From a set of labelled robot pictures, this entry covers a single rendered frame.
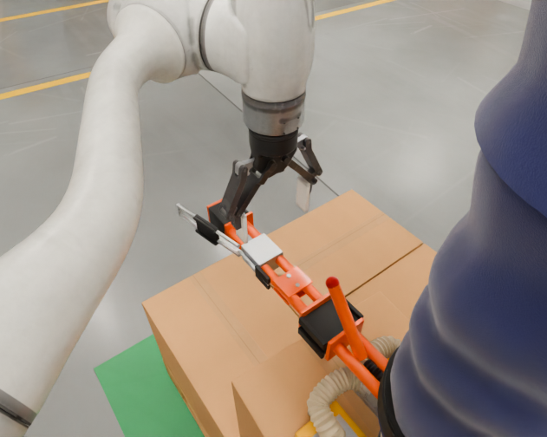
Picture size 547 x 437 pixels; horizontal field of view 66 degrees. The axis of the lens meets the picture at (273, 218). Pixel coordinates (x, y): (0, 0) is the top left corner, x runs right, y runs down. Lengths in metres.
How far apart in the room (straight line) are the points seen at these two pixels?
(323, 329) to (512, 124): 0.57
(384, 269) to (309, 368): 0.78
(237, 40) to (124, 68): 0.14
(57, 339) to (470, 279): 0.30
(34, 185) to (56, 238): 2.80
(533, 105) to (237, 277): 1.34
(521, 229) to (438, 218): 2.38
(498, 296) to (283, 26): 0.36
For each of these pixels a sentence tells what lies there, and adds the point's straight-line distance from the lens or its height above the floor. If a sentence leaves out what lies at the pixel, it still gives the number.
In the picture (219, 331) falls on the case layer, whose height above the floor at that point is 0.54.
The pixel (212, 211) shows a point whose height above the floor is 1.10.
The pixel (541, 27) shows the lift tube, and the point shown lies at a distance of 0.29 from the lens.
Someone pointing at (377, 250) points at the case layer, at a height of 0.54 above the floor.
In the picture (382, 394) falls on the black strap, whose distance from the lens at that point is 0.62.
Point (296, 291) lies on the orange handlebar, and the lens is 0.82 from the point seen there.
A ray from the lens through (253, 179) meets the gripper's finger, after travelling 0.67.
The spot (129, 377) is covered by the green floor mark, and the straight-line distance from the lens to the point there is 2.03.
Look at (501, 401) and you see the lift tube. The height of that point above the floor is 1.41.
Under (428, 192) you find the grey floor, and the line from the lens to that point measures 2.85.
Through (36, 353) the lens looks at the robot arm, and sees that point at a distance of 0.31.
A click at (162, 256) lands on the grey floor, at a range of 2.38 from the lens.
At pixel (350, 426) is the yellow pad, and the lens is 0.85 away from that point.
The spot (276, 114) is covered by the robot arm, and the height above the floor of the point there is 1.46.
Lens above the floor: 1.76
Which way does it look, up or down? 45 degrees down
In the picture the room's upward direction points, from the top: straight up
